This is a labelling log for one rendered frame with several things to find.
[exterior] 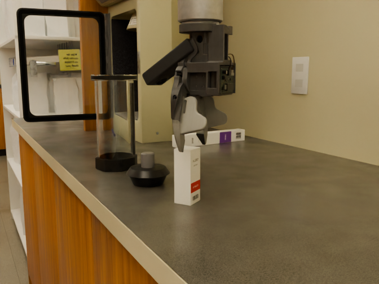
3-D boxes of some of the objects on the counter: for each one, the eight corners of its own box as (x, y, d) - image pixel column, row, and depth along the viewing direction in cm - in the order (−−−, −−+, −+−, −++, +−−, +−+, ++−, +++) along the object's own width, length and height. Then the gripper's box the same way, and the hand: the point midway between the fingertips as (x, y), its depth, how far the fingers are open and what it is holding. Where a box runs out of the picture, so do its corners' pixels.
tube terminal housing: (168, 127, 177) (167, -68, 164) (208, 137, 149) (210, -97, 136) (111, 131, 165) (105, -79, 152) (142, 143, 137) (137, -113, 124)
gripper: (209, 18, 62) (208, 159, 65) (244, 27, 74) (241, 145, 77) (159, 22, 66) (161, 154, 69) (200, 29, 78) (200, 141, 81)
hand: (189, 142), depth 74 cm, fingers open, 8 cm apart
